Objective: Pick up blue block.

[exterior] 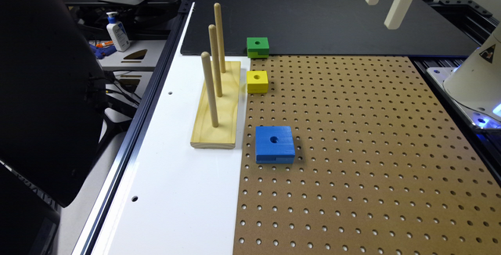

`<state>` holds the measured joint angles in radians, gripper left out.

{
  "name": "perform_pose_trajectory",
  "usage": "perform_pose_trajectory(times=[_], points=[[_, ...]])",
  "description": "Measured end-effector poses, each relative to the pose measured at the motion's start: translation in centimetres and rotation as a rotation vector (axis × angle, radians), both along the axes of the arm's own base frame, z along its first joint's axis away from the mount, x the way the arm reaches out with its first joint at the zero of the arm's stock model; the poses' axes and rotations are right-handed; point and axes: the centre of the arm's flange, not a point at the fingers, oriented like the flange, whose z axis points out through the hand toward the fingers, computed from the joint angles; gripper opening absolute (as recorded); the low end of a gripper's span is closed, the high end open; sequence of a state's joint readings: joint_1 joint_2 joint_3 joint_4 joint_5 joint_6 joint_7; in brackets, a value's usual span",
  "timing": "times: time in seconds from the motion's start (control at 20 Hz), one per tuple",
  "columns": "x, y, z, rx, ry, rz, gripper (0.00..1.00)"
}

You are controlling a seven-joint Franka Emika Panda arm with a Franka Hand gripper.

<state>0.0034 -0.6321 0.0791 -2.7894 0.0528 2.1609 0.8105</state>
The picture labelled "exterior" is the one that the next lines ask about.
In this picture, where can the front wooden peg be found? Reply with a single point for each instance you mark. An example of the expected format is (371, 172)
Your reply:
(208, 78)

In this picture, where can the yellow block with hole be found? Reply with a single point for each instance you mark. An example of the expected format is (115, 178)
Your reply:
(257, 82)

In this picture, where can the wooden peg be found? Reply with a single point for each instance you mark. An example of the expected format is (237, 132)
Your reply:
(220, 35)
(212, 30)
(208, 78)

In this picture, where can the green block with hole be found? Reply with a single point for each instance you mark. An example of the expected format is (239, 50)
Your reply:
(257, 48)

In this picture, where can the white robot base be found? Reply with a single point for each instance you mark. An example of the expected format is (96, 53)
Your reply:
(476, 82)

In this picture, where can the wooden peg base board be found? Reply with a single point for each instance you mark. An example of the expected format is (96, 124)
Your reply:
(204, 135)

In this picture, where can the black office chair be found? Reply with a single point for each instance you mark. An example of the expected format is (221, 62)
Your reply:
(52, 97)

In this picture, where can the middle wooden peg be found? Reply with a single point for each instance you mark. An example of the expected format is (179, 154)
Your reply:
(212, 30)

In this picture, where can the rear wooden peg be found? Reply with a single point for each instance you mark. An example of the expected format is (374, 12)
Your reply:
(220, 35)

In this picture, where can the white lotion pump bottle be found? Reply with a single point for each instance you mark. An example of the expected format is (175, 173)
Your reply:
(117, 32)

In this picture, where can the blue glove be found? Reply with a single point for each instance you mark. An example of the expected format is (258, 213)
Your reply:
(101, 52)

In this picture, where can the black mat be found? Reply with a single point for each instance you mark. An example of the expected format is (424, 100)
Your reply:
(326, 27)

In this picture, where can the blue block with hole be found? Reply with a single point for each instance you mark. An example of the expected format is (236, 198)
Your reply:
(274, 144)

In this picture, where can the brown pegboard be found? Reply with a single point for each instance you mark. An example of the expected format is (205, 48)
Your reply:
(380, 167)

